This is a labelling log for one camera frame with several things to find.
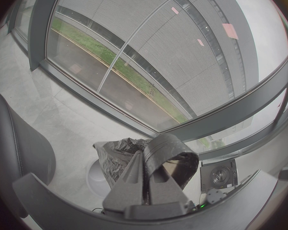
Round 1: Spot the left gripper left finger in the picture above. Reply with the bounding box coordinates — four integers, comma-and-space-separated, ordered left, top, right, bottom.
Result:
103, 150, 144, 213

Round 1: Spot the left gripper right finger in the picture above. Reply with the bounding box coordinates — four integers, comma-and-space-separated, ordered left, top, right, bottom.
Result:
148, 163, 194, 218

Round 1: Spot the black plastic bag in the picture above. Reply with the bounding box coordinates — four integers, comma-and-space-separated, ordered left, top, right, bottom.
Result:
94, 133, 200, 205

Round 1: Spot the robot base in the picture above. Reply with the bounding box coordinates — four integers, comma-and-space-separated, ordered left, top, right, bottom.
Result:
200, 188, 228, 209

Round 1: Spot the window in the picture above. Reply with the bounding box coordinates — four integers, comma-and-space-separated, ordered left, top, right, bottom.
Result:
5, 0, 288, 157

